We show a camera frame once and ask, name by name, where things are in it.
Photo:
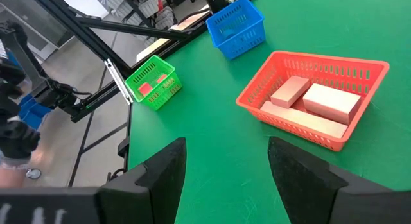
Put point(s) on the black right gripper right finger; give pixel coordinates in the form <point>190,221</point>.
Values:
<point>308,192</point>

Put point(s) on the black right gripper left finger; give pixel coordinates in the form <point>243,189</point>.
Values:
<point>154,192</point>

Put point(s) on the large orange block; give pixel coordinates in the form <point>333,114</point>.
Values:
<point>330,102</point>

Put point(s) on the small orange block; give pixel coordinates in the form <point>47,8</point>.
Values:
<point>289,90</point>

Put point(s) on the black table edge clamp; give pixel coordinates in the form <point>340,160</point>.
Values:
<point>123,148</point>

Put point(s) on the green plastic basket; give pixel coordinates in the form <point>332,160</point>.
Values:
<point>167,95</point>

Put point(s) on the small red block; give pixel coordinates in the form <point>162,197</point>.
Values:
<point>161,78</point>
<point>145,88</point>

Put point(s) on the orange plastic basket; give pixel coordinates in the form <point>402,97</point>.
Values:
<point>334,59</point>

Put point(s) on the blue floor bin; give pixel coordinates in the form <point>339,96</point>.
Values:
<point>33,113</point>

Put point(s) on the blue plastic basket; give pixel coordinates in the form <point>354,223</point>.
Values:
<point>244,44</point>

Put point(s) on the shelf with white bins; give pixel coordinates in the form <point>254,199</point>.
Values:
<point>151,7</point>

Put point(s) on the silver metal bracket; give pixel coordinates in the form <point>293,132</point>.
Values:
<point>118,81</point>

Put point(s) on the black frame beam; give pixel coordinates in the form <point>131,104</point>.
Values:
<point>135,28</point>
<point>80,28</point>

